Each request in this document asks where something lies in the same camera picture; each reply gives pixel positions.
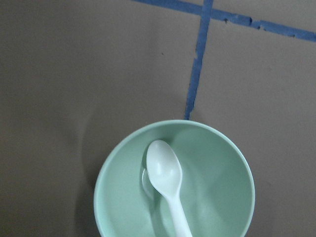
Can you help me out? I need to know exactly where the white plastic spoon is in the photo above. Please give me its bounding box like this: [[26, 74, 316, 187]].
[[146, 140, 192, 237]]

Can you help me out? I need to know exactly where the mint green bowl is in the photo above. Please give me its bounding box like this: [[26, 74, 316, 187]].
[[93, 120, 255, 237]]

